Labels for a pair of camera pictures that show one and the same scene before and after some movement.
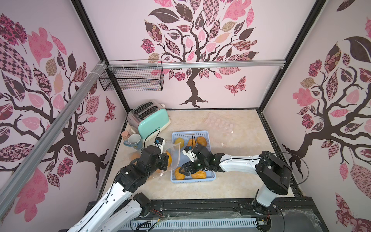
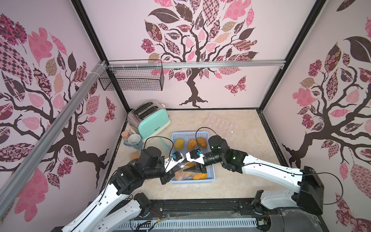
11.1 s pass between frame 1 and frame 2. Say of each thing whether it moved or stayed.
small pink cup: stayed
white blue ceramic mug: stayed
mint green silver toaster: stayed
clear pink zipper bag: moved
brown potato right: stayed
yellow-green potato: stayed
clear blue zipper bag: moved
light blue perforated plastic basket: stayed
